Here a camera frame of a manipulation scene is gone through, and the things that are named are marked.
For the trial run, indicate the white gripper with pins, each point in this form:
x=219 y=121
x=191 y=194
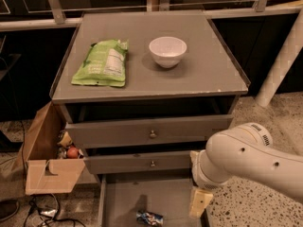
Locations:
x=198 y=173

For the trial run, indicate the grey top drawer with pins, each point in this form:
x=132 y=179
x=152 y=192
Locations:
x=140 y=132

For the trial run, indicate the red apple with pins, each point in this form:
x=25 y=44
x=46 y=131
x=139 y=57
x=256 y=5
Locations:
x=72 y=153

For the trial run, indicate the yellow snack package in box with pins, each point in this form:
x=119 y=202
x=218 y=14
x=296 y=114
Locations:
x=64 y=139

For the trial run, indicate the white diagonal post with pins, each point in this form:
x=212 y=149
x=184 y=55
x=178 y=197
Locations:
x=283 y=62

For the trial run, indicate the grey bottom drawer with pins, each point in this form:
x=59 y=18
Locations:
x=123 y=195

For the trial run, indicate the grey drawer cabinet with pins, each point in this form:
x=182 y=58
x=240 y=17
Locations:
x=207 y=81

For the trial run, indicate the brown cardboard box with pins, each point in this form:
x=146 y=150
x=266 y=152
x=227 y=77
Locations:
x=46 y=174

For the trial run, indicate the green chip bag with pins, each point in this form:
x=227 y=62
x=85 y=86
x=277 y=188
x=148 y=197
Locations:
x=104 y=65

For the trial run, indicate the grey drawer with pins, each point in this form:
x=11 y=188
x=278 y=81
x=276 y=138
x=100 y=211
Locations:
x=123 y=195
x=140 y=132
x=140 y=162

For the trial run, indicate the white ceramic bowl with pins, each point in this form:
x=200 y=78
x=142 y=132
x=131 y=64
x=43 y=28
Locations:
x=167 y=51

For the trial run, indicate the metal railing frame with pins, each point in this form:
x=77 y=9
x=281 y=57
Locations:
x=40 y=14

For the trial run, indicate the grey middle drawer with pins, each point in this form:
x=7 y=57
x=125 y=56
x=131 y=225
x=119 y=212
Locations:
x=140 y=162

